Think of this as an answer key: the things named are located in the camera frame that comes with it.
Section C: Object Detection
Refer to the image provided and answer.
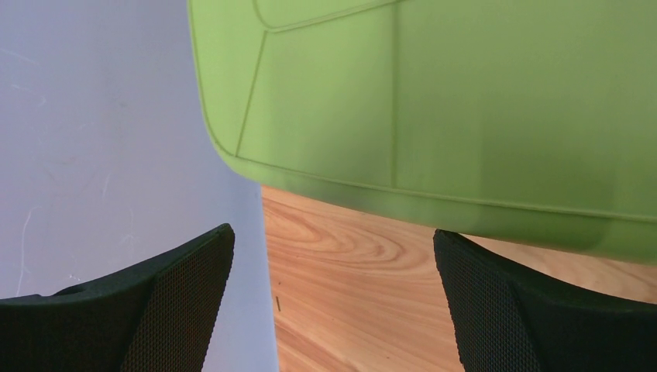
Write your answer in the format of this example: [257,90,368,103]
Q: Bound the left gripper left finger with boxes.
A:
[1,224,235,371]

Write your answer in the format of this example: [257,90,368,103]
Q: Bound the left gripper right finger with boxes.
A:
[433,230,656,371]

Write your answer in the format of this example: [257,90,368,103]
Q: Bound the large green plastic container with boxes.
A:
[188,1,656,264]

